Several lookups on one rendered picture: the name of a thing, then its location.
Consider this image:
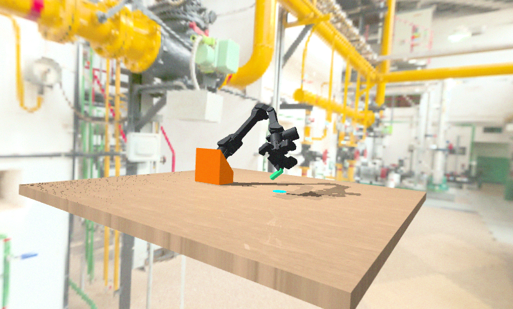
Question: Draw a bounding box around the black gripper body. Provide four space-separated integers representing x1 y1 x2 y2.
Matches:
259 140 297 169

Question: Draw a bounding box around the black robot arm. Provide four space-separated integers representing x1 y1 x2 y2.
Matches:
217 104 299 159

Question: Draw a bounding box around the green post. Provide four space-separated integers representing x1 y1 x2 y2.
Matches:
270 168 283 180

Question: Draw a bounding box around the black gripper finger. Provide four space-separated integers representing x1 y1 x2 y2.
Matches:
279 157 290 169
267 151 281 171

